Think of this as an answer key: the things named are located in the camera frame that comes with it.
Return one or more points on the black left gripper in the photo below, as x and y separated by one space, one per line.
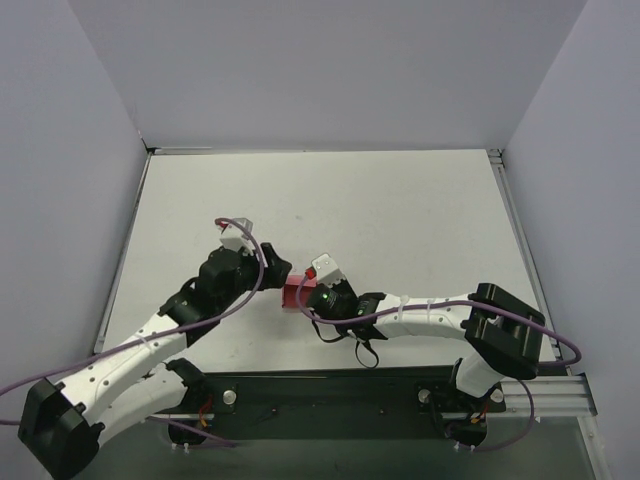
267 265

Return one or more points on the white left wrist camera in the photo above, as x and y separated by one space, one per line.
234 239

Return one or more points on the pink paper box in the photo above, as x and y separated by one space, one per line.
290 291

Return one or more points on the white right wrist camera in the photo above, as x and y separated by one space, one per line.
326 270

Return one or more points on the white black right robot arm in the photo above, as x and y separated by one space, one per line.
504 332

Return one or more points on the aluminium front crossbar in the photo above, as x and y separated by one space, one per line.
553 396

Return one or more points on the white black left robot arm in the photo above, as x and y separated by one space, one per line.
64 423

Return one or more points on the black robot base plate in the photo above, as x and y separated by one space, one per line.
398 403

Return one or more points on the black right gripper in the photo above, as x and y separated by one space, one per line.
311 298

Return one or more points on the aluminium table frame rail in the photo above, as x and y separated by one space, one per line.
498 167

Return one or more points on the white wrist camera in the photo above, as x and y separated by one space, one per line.
234 239
326 270

